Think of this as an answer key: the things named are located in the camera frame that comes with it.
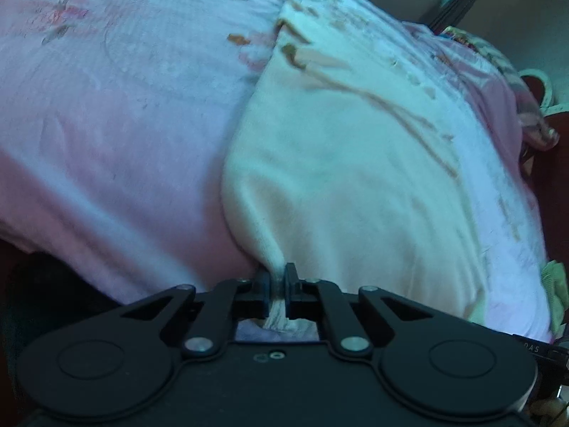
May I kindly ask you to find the multicolour patterned pillow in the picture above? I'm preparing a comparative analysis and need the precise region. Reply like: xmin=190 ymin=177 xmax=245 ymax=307
xmin=441 ymin=26 xmax=559 ymax=151

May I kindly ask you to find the pink blanket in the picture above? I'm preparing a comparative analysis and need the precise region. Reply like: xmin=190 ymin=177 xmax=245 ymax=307
xmin=399 ymin=20 xmax=541 ymax=214

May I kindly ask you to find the red white headboard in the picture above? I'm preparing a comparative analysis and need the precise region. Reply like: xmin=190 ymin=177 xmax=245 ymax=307
xmin=520 ymin=69 xmax=568 ymax=264

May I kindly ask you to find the cream knit sweater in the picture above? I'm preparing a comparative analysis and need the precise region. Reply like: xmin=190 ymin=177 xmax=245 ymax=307
xmin=222 ymin=1 xmax=487 ymax=324

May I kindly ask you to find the pink floral bed sheet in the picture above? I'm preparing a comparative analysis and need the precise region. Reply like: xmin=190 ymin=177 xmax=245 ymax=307
xmin=1 ymin=0 xmax=553 ymax=341

